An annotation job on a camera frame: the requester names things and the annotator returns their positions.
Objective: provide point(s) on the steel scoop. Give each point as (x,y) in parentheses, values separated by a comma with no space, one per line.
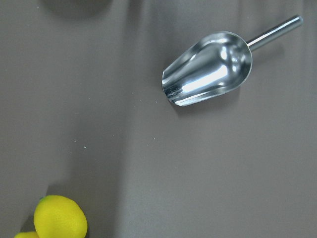
(217,64)

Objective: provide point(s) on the yellow lemon outer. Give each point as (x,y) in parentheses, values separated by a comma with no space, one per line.
(57,216)

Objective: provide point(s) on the yellow lemon near lime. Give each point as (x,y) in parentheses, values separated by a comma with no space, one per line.
(31,234)

